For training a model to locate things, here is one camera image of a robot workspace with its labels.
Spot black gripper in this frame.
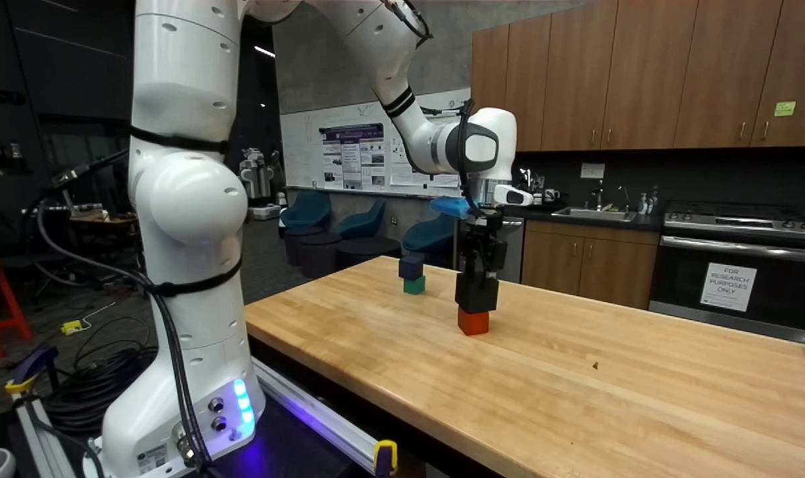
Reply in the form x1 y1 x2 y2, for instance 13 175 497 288
455 211 509 292

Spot black cube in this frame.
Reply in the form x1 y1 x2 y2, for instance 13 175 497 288
455 269 499 317

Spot navy blue cube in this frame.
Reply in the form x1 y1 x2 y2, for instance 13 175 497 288
396 249 429 282

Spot red cube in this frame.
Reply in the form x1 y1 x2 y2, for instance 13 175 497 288
457 309 491 337

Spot stainless steel dishwasher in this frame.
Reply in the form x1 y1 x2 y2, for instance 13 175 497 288
497 216 529 285

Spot brown wooden base cabinets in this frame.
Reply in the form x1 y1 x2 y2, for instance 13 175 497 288
522 219 661 312

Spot steel kitchen sink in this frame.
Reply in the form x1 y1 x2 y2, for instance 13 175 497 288
551 205 641 225

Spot white poster board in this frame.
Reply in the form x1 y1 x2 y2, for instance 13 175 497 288
279 86 477 203

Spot white paper sign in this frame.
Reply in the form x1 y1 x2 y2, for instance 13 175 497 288
699 261 761 317

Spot stainless steel oven range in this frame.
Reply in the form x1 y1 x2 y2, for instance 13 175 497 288
649 211 805 345

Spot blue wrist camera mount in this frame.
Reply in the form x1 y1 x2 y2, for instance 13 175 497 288
432 193 477 224

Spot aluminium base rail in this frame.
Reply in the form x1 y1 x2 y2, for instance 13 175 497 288
250 357 396 478

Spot brown wooden wall cabinets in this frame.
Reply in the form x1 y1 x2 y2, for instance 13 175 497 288
467 0 805 155

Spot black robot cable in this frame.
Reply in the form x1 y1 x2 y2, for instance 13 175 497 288
33 188 216 468

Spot coiled black floor cable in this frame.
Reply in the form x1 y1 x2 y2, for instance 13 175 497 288
45 342 157 438

